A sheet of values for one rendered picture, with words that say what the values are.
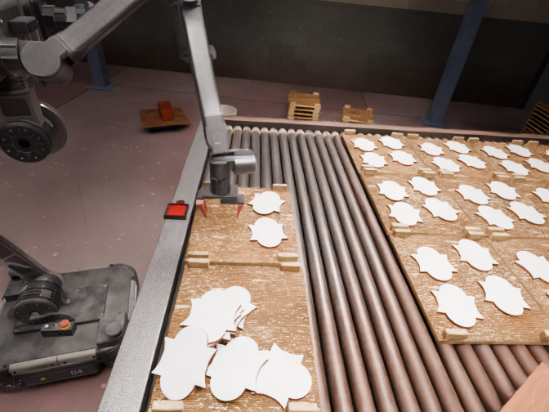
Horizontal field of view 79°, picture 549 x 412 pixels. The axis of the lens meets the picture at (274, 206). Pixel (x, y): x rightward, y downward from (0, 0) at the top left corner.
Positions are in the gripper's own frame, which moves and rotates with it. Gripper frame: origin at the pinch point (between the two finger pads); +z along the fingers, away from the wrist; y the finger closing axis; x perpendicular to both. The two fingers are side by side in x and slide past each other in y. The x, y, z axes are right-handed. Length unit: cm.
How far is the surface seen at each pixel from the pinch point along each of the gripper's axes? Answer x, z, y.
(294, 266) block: 14.9, 7.0, -21.9
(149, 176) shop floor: -182, 103, 82
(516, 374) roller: 45, 12, -74
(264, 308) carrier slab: 27.9, 9.2, -12.8
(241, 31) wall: -508, 34, 7
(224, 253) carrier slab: 7.5, 9.2, -1.0
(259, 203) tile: -17.9, 8.6, -12.2
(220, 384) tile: 47.9, 7.4, -2.9
